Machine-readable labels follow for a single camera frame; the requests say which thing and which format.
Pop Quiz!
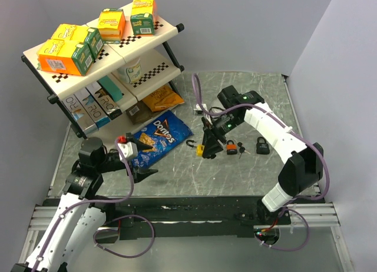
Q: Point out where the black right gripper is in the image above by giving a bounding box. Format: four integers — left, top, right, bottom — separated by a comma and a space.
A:
201, 112, 242, 159

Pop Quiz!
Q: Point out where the yellow padlock with key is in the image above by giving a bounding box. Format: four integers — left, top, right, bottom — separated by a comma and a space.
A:
186, 140, 204, 157

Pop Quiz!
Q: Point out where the orange padlock with keys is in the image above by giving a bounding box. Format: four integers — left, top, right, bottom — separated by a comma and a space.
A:
226, 140, 238, 155

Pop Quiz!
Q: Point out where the orange padlock key bunch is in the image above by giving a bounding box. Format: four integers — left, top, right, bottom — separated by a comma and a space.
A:
237, 142, 250, 158

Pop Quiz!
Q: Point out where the black padlock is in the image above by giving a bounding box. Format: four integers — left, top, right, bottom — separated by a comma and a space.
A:
256, 137, 270, 155

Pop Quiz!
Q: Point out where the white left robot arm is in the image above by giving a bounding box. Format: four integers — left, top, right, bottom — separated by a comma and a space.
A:
12, 133, 156, 271

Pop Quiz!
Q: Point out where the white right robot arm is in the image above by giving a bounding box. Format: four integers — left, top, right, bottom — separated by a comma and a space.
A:
201, 85, 323, 224

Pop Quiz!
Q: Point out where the blue Doritos chip bag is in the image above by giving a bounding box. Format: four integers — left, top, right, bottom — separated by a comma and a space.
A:
132, 111, 193, 168

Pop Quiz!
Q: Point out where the grey silver sponge pad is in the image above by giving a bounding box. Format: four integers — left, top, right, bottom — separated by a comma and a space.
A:
210, 99, 224, 109

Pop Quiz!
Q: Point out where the brown snack bag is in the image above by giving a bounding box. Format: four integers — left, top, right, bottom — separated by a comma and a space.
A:
125, 101, 153, 124

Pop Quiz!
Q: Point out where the middle white RO box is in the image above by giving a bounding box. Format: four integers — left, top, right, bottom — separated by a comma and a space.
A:
74, 88, 110, 128

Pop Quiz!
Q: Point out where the white ro box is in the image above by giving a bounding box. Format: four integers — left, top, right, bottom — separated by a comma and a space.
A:
74, 88, 110, 128
62, 95, 98, 135

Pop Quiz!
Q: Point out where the yellow honey dijon chip bag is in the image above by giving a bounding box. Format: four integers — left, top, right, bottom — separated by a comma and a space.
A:
142, 85, 184, 112

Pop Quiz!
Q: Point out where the left white RO box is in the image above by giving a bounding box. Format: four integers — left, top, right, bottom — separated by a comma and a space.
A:
62, 95, 98, 135

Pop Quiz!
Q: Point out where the teal box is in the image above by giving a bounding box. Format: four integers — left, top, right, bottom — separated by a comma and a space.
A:
98, 76, 123, 102

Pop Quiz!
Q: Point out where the beige two-tier shelf rack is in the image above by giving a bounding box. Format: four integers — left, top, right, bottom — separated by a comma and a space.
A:
21, 16, 184, 138

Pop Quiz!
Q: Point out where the white paper cup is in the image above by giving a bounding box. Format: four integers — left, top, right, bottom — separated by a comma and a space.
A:
116, 57, 143, 84

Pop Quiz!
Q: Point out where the front orange sponge box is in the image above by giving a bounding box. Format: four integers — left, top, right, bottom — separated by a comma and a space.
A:
37, 39, 94, 76

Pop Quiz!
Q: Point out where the green yellow sponge box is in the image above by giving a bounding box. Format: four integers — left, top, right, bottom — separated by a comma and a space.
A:
130, 0, 157, 36

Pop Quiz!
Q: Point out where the orange yellow sponge pack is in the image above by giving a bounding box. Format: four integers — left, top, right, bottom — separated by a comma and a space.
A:
97, 8, 125, 42

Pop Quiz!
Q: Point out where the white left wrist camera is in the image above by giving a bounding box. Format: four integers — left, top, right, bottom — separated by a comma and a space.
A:
115, 136, 138, 162

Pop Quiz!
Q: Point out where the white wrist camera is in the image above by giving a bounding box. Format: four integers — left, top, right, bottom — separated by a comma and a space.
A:
193, 104, 207, 116
115, 136, 138, 162

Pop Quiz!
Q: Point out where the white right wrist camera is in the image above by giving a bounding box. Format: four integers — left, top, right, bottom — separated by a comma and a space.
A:
193, 104, 207, 116

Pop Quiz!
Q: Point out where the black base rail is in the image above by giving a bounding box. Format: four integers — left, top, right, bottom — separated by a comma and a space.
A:
94, 196, 291, 240

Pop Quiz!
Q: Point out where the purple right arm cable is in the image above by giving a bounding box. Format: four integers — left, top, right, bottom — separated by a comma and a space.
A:
191, 73, 330, 252

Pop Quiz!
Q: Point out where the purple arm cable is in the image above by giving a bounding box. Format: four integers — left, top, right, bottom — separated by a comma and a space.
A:
191, 73, 330, 252
29, 142, 156, 272

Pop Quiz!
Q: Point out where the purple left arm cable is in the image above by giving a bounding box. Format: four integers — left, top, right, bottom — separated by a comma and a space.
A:
29, 142, 156, 272

